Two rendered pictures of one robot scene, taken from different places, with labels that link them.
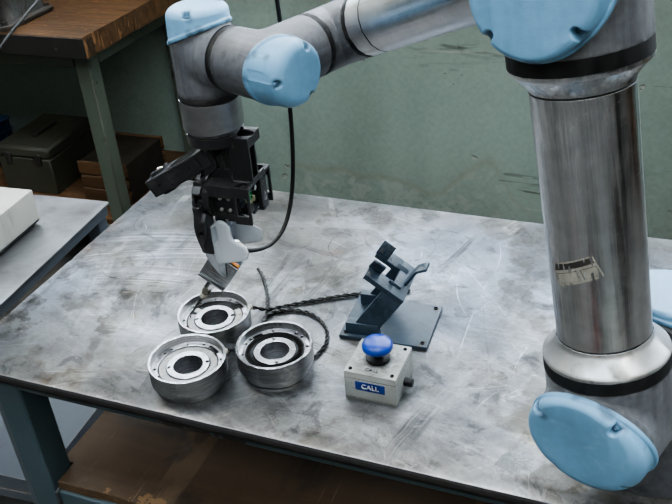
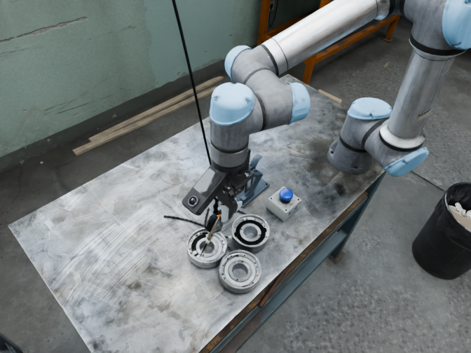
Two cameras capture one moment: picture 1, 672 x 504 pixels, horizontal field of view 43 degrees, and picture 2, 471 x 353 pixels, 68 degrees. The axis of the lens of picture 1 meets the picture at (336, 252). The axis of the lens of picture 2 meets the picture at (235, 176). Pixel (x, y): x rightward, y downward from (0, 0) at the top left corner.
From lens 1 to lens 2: 1.02 m
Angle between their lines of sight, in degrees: 56
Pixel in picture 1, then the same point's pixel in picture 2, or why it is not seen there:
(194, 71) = (251, 130)
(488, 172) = (36, 113)
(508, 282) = not seen: hidden behind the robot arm
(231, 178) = (237, 174)
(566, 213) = (434, 95)
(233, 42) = (277, 101)
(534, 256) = not seen: hidden behind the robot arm
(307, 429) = (296, 242)
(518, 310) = (261, 149)
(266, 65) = (305, 104)
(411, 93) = not seen: outside the picture
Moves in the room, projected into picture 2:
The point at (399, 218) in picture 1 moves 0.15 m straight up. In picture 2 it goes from (166, 150) to (162, 115)
